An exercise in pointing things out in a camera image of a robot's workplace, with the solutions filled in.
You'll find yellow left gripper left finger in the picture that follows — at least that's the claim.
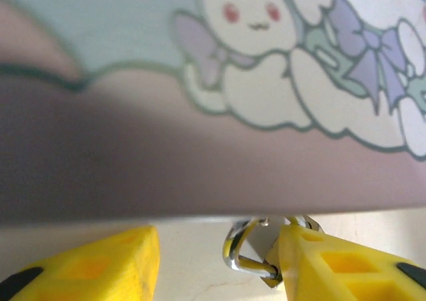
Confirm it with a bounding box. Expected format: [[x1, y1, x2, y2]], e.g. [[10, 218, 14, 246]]
[[0, 225, 162, 301]]

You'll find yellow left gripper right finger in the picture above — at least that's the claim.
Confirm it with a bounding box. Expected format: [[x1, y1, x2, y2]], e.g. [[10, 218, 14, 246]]
[[278, 223, 426, 301]]

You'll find silver metal key ring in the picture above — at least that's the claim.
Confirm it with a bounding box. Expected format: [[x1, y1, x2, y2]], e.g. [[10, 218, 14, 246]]
[[222, 217, 280, 279]]

